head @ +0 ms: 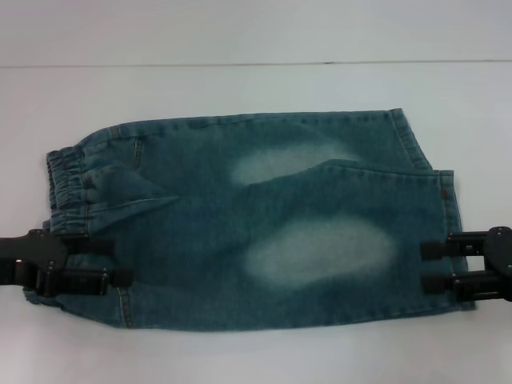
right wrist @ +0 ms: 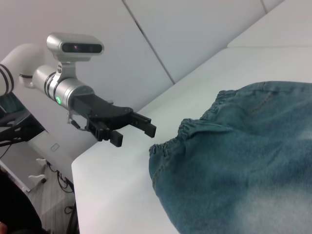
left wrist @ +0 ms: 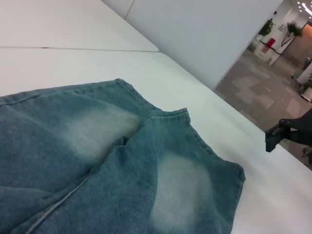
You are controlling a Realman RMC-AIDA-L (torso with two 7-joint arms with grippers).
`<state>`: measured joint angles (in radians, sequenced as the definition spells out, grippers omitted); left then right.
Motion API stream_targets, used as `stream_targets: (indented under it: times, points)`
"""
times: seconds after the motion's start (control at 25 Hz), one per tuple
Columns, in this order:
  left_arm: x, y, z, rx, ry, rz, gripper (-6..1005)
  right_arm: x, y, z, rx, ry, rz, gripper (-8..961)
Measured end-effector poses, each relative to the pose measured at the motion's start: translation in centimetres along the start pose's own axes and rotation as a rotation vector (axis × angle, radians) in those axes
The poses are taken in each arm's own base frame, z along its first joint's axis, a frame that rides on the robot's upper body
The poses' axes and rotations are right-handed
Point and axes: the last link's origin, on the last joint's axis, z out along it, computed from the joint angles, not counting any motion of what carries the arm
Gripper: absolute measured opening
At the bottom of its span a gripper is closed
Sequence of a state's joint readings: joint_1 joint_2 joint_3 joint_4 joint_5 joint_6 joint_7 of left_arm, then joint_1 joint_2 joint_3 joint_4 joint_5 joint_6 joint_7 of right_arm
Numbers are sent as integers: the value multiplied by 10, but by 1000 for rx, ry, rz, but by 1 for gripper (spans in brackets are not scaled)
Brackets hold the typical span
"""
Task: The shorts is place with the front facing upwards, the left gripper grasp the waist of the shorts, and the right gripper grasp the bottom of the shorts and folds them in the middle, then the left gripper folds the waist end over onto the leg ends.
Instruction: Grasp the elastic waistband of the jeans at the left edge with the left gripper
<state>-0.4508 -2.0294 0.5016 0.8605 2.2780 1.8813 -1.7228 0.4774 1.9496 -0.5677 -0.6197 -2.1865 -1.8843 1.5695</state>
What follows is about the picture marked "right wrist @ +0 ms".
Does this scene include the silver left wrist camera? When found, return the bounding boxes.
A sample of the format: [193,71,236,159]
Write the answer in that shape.
[46,32,105,81]

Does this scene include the black floor cable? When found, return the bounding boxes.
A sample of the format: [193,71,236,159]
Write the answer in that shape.
[47,162,75,194]
[63,204,79,234]

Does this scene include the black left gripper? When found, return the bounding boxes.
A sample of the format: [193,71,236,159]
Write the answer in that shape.
[72,93,157,148]

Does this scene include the dark teal panel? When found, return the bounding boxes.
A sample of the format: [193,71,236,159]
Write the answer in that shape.
[0,92,24,116]

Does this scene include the black rounded object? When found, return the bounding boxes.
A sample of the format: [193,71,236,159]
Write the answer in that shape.
[0,168,50,234]

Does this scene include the black metal stand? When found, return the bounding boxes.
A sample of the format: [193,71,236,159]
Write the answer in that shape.
[0,111,47,148]

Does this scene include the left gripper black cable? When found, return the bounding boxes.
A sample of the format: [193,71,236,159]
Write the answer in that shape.
[66,111,89,132]

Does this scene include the blue denim shorts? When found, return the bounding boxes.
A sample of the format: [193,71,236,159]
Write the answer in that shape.
[148,81,312,234]

